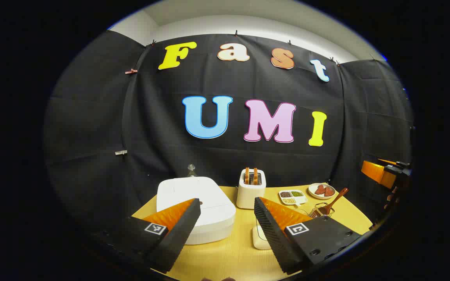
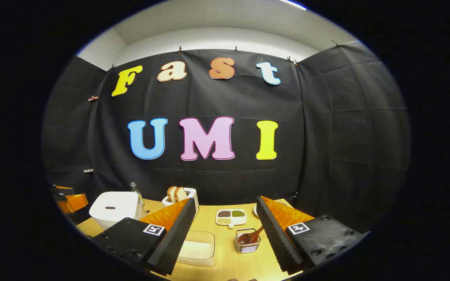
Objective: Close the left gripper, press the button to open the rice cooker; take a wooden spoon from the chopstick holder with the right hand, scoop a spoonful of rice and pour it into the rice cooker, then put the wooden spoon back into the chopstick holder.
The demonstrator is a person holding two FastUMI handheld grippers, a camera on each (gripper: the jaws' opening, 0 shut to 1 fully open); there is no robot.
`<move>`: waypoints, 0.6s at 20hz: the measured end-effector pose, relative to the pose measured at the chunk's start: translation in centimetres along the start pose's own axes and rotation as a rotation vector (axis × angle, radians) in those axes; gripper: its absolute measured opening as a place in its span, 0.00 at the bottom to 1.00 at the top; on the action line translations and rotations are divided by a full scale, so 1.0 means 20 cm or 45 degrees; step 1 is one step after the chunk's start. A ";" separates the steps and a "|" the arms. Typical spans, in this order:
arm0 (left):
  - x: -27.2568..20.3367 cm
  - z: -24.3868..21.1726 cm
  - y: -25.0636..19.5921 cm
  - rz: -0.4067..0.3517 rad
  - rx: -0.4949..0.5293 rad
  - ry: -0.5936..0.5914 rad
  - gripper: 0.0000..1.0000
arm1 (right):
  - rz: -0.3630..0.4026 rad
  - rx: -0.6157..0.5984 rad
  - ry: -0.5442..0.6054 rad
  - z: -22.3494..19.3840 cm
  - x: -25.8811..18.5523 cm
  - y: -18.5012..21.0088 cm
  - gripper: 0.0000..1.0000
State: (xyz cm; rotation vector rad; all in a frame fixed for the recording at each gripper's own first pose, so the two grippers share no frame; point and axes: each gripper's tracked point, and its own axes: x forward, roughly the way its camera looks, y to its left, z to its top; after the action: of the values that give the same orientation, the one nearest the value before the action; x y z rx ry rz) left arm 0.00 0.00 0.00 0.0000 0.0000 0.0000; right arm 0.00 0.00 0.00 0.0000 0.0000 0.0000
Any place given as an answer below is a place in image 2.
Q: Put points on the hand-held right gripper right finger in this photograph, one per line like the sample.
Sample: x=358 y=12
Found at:
x=274 y=234

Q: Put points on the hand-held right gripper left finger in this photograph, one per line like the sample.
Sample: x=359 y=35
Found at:
x=178 y=230

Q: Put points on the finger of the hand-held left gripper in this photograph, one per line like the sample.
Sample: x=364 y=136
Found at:
x=65 y=189
x=77 y=202

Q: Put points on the brown wooden spoon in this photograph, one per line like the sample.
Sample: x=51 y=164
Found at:
x=248 y=236

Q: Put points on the white rice cooker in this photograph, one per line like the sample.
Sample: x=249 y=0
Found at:
x=111 y=207

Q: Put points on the white round plate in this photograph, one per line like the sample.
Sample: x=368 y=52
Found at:
x=255 y=211

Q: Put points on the toasted bread slice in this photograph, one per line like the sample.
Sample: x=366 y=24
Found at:
x=181 y=193
x=171 y=194

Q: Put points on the white toaster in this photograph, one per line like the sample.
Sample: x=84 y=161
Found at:
x=191 y=194

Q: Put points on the white divided bean dish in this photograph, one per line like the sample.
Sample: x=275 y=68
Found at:
x=231 y=217

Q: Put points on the small glass bottle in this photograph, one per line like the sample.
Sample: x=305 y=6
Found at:
x=137 y=195

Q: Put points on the black backdrop cloth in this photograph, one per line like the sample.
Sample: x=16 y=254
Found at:
x=209 y=97

